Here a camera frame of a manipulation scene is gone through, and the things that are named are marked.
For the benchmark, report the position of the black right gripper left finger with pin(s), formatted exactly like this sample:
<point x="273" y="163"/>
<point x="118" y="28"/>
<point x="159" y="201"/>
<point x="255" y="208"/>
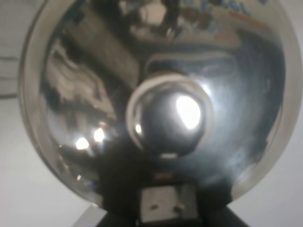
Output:
<point x="116" y="194"/>

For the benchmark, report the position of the stainless steel teapot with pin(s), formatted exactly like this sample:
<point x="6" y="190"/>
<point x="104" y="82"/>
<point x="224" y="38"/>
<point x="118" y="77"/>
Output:
<point x="168" y="89"/>

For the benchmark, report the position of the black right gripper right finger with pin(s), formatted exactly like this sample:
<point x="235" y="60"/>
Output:
<point x="213" y="197"/>

